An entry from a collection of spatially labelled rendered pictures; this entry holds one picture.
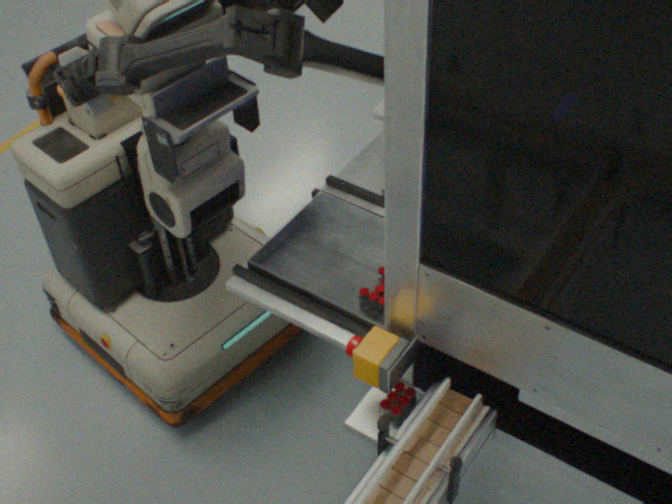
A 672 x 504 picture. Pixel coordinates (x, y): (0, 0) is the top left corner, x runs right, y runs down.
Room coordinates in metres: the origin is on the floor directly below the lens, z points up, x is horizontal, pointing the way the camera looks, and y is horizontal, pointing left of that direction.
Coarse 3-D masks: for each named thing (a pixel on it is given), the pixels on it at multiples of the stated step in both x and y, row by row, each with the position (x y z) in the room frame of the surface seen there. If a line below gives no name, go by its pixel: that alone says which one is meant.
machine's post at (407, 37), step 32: (384, 0) 0.99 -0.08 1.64; (416, 0) 0.96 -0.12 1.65; (384, 32) 0.99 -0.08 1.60; (416, 32) 0.96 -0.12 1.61; (384, 64) 0.99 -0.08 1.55; (416, 64) 0.96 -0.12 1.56; (384, 96) 0.99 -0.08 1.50; (416, 96) 0.96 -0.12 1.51; (384, 128) 0.99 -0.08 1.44; (416, 128) 0.96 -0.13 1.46; (384, 160) 0.99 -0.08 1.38; (416, 160) 0.96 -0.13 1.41; (384, 192) 0.99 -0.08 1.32; (416, 192) 0.96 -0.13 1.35; (384, 224) 0.99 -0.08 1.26; (416, 224) 0.96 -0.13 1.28; (384, 256) 0.99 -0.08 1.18; (416, 256) 0.95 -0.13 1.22; (416, 288) 0.95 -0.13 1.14; (416, 320) 0.96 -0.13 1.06; (416, 352) 0.96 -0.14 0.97
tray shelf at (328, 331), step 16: (368, 144) 1.68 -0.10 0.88; (352, 160) 1.62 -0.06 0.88; (368, 160) 1.62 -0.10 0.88; (336, 176) 1.57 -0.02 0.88; (352, 176) 1.56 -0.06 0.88; (368, 176) 1.56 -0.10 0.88; (336, 192) 1.51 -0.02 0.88; (368, 208) 1.45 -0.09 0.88; (240, 288) 1.23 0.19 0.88; (256, 288) 1.22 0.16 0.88; (256, 304) 1.19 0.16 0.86; (272, 304) 1.18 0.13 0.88; (288, 304) 1.17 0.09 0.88; (288, 320) 1.14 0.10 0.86; (304, 320) 1.13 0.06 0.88; (320, 320) 1.13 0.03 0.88; (320, 336) 1.10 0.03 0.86; (336, 336) 1.08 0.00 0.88; (352, 336) 1.08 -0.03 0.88
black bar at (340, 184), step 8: (328, 176) 1.54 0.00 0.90; (328, 184) 1.53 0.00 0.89; (336, 184) 1.52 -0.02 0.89; (344, 184) 1.51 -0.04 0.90; (352, 184) 1.51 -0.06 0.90; (352, 192) 1.49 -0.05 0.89; (360, 192) 1.48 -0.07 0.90; (368, 192) 1.48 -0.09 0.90; (368, 200) 1.47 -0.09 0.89; (376, 200) 1.45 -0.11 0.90
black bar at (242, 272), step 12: (240, 276) 1.25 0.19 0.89; (252, 276) 1.24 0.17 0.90; (264, 288) 1.22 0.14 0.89; (276, 288) 1.20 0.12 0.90; (288, 300) 1.18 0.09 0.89; (300, 300) 1.16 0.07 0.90; (312, 300) 1.16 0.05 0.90; (312, 312) 1.14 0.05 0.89; (324, 312) 1.13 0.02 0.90; (336, 312) 1.13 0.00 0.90; (336, 324) 1.11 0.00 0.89; (348, 324) 1.09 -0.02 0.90; (360, 324) 1.09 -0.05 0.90; (360, 336) 1.07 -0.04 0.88
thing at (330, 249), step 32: (320, 192) 1.47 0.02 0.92; (288, 224) 1.38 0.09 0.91; (320, 224) 1.40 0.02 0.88; (352, 224) 1.40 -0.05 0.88; (256, 256) 1.29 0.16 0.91; (288, 256) 1.31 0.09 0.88; (320, 256) 1.30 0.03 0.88; (352, 256) 1.30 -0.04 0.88; (288, 288) 1.21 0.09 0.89; (320, 288) 1.21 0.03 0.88; (352, 288) 1.20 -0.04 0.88; (384, 320) 1.11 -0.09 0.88
